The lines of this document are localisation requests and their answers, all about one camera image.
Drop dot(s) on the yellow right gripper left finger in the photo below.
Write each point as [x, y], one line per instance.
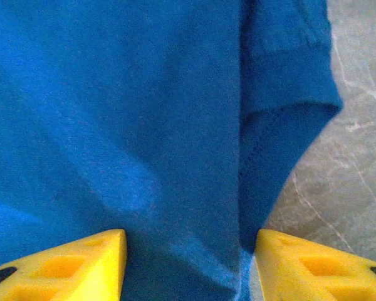
[94, 276]

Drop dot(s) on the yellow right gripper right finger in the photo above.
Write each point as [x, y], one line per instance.
[288, 276]

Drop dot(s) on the blue printed t-shirt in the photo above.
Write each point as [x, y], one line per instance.
[112, 109]

